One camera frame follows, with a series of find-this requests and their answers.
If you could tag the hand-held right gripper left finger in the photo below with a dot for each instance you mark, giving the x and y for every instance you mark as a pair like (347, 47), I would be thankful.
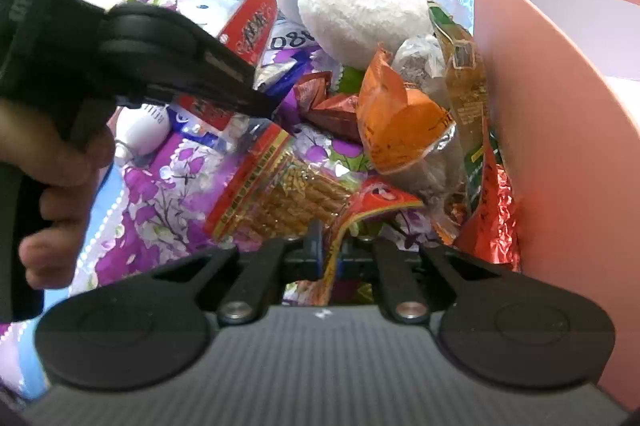
(313, 251)

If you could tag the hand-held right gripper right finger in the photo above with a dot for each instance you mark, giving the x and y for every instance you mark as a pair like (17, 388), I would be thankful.
(341, 263)

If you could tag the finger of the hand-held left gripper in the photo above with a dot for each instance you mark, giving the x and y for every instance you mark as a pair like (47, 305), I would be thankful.
(225, 59)
(240, 96)

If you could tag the long red label packet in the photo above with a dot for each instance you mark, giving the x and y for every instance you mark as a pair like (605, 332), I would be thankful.
(252, 21)

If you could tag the red yellow snack packet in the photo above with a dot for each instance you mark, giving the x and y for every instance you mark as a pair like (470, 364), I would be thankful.
(370, 201)

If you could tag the orange snack packet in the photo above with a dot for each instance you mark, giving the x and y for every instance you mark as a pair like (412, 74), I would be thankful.
(400, 126)

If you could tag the clear plastic snack packet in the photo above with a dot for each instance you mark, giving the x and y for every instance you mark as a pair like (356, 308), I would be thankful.
(415, 56)

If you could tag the pink cardboard box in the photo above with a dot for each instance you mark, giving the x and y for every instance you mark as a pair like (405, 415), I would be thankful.
(550, 106)

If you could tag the person's left hand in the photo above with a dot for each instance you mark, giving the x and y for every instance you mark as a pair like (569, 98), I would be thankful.
(55, 161)

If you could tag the blue white snack packet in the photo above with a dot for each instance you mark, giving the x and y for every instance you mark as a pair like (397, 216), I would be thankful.
(200, 131)
(280, 74)

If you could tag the red biscuit stick packet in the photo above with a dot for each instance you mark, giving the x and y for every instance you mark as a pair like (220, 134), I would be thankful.
(290, 196)

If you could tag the dark red snack packet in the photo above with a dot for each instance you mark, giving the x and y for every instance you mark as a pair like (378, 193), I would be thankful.
(325, 106)

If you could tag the white spray bottle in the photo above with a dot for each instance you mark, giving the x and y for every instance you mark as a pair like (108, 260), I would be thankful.
(145, 131)

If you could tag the purple floral blanket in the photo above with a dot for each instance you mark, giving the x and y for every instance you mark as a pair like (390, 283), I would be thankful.
(150, 206)

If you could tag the white plush toy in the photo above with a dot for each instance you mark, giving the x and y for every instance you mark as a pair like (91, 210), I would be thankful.
(360, 6)

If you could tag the red foil snack packet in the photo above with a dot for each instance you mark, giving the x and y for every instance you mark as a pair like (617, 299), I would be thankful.
(490, 216)

